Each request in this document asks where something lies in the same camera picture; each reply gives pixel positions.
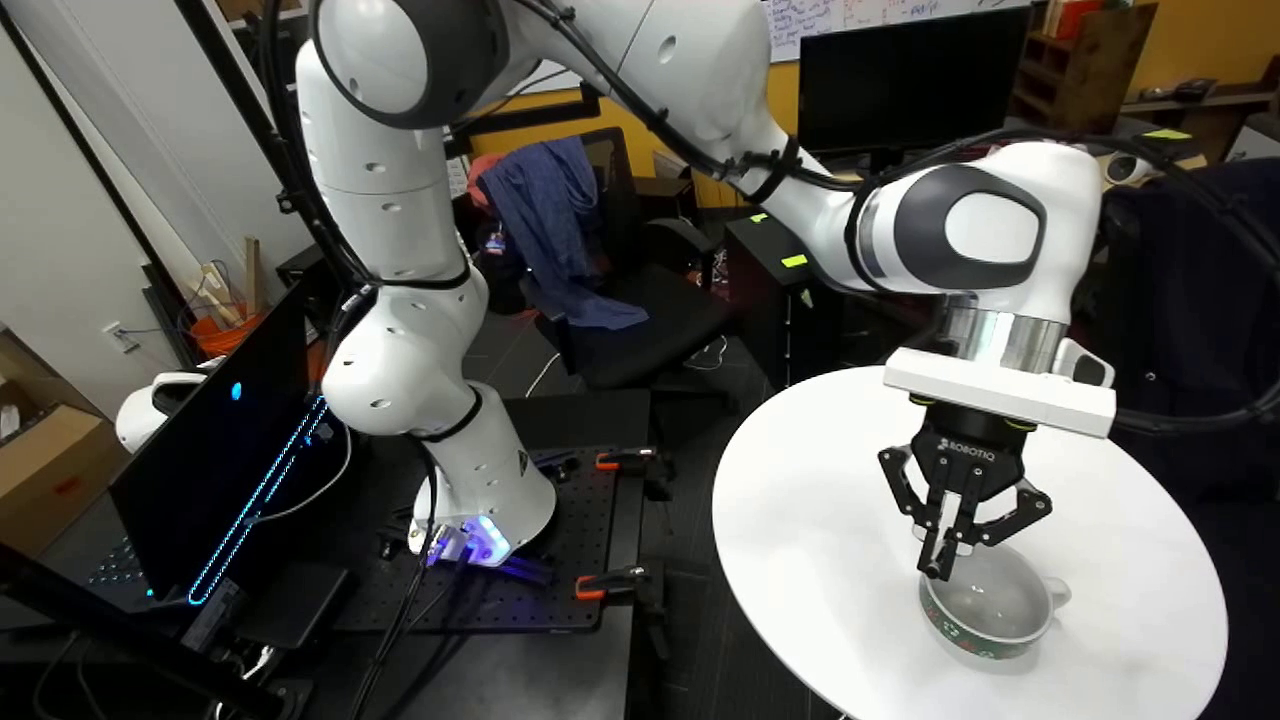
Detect white VR controller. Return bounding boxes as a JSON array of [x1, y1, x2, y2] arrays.
[[1101, 145, 1166, 192]]

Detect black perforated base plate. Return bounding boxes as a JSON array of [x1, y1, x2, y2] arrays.
[[304, 383, 655, 720]]

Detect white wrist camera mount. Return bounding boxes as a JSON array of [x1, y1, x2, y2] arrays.
[[880, 339, 1119, 439]]

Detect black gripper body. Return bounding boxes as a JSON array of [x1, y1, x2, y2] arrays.
[[908, 401, 1037, 503]]

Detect brown cardboard box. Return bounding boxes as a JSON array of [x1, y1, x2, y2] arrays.
[[0, 327, 132, 559]]

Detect white ceramic bowl with handle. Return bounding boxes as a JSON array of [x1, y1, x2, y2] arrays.
[[915, 538, 1075, 663]]

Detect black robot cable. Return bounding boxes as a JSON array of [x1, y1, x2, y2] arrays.
[[514, 0, 843, 195]]

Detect orange handled black clamp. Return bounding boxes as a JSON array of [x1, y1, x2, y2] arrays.
[[574, 443, 674, 501], [574, 565, 655, 608]]

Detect black computer monitor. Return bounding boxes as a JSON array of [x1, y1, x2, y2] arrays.
[[798, 3, 1037, 165]]

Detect blue jacket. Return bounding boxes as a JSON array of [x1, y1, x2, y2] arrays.
[[481, 137, 654, 338]]

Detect black laptop with blue light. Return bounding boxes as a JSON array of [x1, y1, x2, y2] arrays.
[[107, 309, 351, 618]]

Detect white round device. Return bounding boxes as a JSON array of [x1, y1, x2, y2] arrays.
[[113, 370, 217, 458]]

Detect orange bin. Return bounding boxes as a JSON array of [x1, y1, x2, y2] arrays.
[[186, 238, 273, 358]]

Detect dark chair with black jacket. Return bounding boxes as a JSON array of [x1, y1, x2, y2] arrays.
[[1075, 156, 1280, 720]]

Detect black computer tower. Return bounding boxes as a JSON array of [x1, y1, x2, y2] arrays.
[[725, 207, 873, 391]]

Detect black office chair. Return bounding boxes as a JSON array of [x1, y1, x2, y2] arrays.
[[445, 123, 745, 397]]

